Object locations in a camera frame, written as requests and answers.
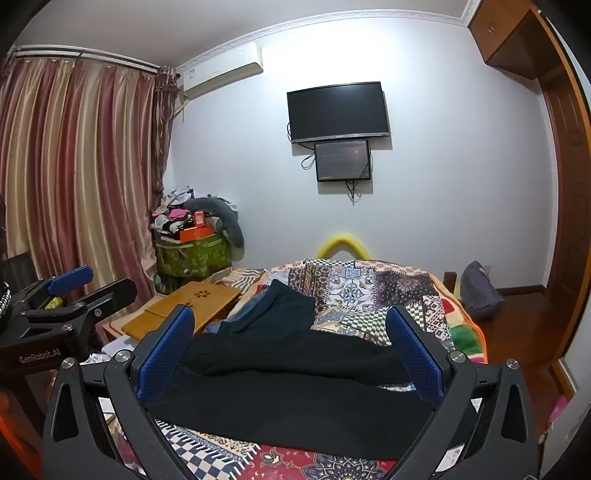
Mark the green patterned storage box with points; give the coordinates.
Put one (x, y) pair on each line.
(194, 263)

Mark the orange box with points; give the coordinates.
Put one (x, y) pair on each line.
(196, 234)

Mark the white cloth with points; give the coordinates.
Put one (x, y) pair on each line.
(108, 350)

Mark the black pants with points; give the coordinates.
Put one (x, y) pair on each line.
(300, 397)

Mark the yellow foam tube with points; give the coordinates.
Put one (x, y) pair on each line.
(341, 241)

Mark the black chair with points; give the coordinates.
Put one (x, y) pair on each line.
(16, 272)

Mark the folded dark teal garment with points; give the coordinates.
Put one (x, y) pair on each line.
(281, 309)

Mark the light wooden side table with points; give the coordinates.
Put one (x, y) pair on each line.
(134, 318)

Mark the patchwork printed blanket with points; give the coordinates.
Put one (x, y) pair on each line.
(351, 286)

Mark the striped pink curtain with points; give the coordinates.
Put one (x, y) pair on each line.
(78, 184)

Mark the curtain rod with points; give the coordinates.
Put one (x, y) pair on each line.
(92, 57)

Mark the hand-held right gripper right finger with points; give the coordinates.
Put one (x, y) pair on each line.
(415, 355)

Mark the small red box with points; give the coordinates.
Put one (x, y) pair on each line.
(199, 218)

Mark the black wall television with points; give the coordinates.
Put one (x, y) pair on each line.
(337, 110)

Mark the wooden lap desk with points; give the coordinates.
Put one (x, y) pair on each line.
(184, 304)

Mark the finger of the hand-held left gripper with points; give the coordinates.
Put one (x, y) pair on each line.
(108, 295)
(69, 279)

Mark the grey long pillow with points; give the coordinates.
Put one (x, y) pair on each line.
(231, 221)

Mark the pink cloth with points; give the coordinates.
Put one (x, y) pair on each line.
(559, 410)

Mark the white air conditioner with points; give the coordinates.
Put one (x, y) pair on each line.
(221, 69)

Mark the wooden overhead cabinet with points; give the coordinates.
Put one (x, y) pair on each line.
(508, 32)

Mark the wooden bed post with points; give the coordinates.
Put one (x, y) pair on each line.
(450, 281)

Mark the grey backpack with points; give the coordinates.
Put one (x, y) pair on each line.
(480, 290)

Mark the pile of mixed clothes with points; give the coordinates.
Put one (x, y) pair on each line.
(173, 217)

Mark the folded blue denim garment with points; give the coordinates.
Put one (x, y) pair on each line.
(251, 307)

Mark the wooden door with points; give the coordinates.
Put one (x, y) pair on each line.
(570, 184)

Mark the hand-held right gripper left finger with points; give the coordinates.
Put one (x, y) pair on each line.
(166, 350)

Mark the small wall monitor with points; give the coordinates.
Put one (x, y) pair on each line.
(342, 160)

